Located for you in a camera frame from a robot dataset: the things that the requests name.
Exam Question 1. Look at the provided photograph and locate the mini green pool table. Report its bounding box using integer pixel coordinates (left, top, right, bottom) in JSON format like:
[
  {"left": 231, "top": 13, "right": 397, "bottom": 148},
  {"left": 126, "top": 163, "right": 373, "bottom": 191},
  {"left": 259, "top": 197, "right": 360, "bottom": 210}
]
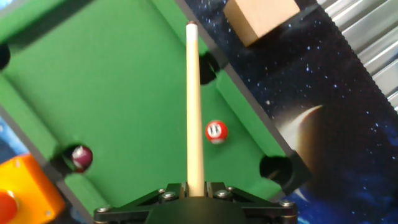
[{"left": 0, "top": 0, "right": 313, "bottom": 224}]

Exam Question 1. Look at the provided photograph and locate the red striped pool ball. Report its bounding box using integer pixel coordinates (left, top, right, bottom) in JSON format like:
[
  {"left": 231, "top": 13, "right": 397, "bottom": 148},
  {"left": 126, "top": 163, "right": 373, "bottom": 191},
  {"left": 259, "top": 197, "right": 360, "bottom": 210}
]
[{"left": 205, "top": 119, "right": 229, "bottom": 145}]

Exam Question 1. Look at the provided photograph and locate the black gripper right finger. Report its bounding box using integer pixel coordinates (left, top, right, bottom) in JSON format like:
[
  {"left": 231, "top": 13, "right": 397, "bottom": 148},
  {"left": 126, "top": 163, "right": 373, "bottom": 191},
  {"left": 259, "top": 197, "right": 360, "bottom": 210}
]
[{"left": 205, "top": 182, "right": 299, "bottom": 224}]

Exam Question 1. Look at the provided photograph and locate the wooden pool cue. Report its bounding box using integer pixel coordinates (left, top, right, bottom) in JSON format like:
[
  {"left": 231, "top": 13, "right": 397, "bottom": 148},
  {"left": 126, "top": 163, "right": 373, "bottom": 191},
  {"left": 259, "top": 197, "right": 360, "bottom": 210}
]
[{"left": 185, "top": 21, "right": 206, "bottom": 198}]

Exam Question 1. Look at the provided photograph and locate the maroon pool ball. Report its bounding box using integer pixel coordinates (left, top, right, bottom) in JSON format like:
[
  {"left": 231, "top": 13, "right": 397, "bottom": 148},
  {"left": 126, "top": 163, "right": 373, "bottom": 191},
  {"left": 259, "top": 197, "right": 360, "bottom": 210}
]
[{"left": 70, "top": 144, "right": 95, "bottom": 173}]

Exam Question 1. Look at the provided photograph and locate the orange box with red button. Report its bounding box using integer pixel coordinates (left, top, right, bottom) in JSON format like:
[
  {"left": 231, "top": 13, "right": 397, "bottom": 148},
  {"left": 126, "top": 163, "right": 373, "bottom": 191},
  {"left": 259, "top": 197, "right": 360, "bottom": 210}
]
[{"left": 0, "top": 153, "right": 67, "bottom": 224}]

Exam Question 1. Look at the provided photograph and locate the wooden cube block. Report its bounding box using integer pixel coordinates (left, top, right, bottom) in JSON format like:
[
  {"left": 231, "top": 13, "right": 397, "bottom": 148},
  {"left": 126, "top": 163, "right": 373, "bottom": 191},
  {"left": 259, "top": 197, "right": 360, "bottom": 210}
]
[{"left": 223, "top": 0, "right": 301, "bottom": 48}]

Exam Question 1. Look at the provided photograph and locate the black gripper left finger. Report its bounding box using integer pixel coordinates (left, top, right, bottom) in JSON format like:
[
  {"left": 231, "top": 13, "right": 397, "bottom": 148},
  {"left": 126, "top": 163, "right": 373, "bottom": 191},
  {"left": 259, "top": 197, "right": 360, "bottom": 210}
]
[{"left": 93, "top": 182, "right": 188, "bottom": 224}]

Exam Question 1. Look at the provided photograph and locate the galaxy and forest printed cloth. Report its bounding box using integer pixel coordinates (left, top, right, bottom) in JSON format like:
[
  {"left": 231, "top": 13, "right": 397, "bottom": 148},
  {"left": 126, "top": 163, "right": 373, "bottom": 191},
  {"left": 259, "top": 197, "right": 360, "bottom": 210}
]
[{"left": 0, "top": 0, "right": 398, "bottom": 224}]

